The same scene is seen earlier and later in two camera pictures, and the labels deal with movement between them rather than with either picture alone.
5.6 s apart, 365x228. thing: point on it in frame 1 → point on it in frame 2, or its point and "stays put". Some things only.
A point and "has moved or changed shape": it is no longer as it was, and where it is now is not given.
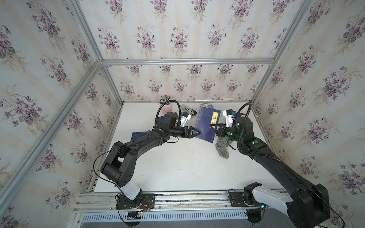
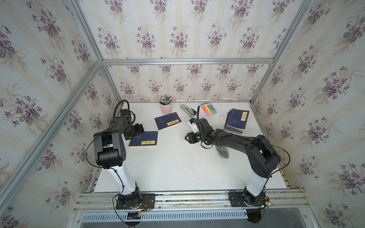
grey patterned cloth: (221, 144) stays put
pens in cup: (165, 99) stays put
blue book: (160, 120) has moved or changed shape
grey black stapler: (187, 109) stays put
